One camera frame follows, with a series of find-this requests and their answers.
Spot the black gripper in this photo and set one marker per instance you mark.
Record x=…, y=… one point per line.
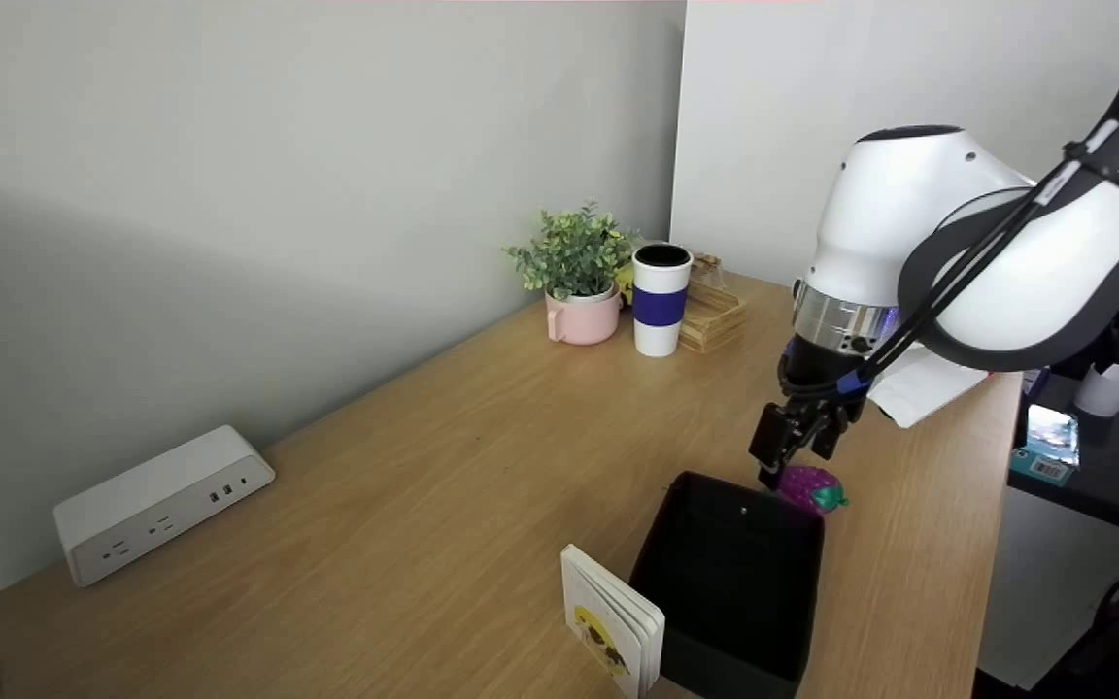
x=823, y=399

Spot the purple grape toy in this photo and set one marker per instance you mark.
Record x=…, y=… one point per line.
x=809, y=490

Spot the white power strip box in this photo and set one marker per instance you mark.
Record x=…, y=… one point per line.
x=152, y=504

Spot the potted plant in pink mug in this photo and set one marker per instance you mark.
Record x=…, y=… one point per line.
x=578, y=263

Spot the wooden coaster stack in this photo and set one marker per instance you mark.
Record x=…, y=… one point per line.
x=714, y=306

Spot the black box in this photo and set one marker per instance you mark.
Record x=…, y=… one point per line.
x=736, y=576

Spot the black side table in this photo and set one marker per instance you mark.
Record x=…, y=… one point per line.
x=1105, y=466

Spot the white cup with blue band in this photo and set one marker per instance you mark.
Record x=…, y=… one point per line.
x=658, y=298

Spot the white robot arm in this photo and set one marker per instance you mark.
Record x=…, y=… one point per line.
x=934, y=271

